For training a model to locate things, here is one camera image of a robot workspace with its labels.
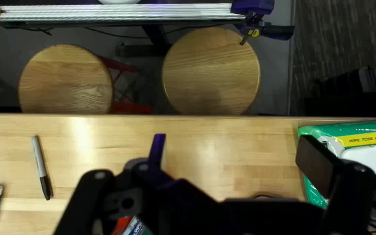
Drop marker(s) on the aluminium rail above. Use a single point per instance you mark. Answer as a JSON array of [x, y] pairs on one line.
[[117, 12]]

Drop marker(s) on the black marker pen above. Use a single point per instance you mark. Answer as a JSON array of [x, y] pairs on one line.
[[39, 165]]

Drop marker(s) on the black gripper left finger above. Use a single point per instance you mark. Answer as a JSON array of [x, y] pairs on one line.
[[156, 151]]

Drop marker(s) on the blue clamp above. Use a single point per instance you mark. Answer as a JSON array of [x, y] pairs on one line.
[[257, 14]]

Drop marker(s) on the round wooden stool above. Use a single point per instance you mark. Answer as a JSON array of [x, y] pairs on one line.
[[65, 80], [210, 72]]

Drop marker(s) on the green wipes packet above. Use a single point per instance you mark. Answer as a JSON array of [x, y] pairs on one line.
[[361, 139]]

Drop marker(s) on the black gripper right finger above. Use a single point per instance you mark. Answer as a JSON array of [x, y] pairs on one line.
[[316, 164]]

